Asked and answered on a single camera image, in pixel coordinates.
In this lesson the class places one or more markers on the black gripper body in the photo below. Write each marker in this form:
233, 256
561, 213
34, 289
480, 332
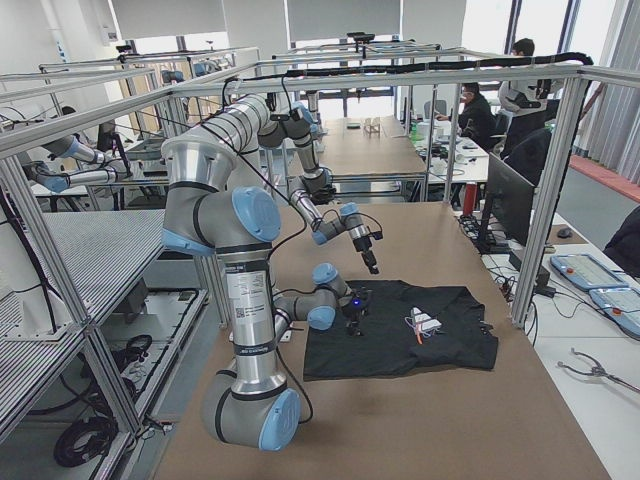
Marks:
352, 312
363, 245

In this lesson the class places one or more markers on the black printed t-shirt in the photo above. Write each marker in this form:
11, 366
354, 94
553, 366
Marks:
389, 347

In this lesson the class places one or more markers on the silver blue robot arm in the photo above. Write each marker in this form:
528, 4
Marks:
320, 200
240, 280

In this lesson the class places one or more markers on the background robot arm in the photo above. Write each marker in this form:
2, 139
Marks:
96, 167

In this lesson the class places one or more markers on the red bottle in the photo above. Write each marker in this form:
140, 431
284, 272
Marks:
469, 199

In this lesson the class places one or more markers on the black monitor on desk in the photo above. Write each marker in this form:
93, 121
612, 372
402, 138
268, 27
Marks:
509, 199

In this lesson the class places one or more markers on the seated person at desk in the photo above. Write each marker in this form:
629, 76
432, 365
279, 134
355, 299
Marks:
476, 120

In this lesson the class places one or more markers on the blue grey teach pendant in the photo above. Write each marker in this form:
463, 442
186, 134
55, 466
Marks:
585, 272

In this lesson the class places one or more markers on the standing person white jacket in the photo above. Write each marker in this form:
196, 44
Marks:
526, 100

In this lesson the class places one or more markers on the metal reacher grabber tool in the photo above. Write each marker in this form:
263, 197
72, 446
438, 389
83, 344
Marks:
596, 370

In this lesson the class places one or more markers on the aluminium cage frame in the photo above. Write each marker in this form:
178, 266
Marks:
29, 252

